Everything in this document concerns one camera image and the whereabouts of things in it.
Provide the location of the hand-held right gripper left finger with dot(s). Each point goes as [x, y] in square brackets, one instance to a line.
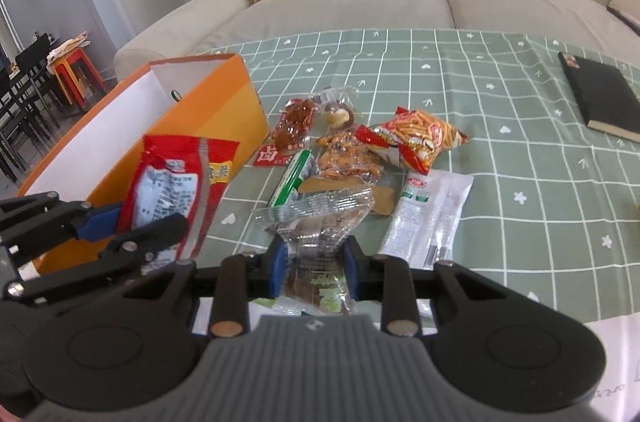
[278, 269]

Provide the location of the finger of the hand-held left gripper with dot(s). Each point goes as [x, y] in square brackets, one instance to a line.
[100, 222]
[150, 234]

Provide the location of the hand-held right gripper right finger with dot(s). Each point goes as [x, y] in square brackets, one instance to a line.
[351, 269]

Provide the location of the clear brown snack packet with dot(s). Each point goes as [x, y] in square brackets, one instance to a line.
[310, 222]

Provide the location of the tan packet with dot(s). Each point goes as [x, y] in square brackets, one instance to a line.
[385, 199]

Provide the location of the white snack packet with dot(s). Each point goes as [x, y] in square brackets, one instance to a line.
[425, 212]

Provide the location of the green sausage stick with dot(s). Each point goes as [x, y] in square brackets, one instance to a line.
[292, 177]

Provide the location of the orange peanut bag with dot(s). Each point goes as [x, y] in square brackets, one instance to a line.
[345, 157]

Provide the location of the orange cardboard box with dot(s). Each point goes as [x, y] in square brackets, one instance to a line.
[220, 102]

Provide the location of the red stick snack bag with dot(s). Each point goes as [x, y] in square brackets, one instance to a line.
[420, 135]

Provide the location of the black dining chair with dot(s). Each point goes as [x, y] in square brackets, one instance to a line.
[35, 72]
[12, 127]

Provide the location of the dark red braised snack packet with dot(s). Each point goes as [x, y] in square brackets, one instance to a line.
[295, 122]

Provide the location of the stacked red orange stools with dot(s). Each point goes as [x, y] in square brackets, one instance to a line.
[75, 75]

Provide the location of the clear egg snack packet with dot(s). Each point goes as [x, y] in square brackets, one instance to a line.
[340, 115]

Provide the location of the green checked tablecloth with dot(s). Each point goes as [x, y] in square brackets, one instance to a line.
[500, 127]

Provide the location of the white paper sheet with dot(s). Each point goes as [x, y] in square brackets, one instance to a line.
[615, 352]

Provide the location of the black notebook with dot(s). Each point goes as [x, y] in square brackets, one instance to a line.
[600, 87]

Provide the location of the tan cushion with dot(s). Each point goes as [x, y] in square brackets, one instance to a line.
[627, 12]

